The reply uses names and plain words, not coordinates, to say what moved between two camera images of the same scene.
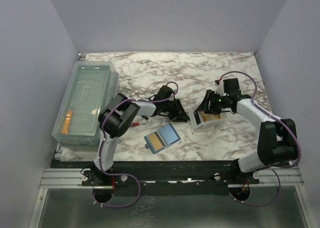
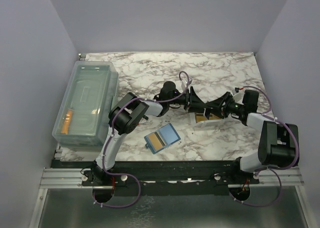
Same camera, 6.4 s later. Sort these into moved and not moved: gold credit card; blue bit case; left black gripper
Moved: left black gripper
Not moved: gold credit card; blue bit case
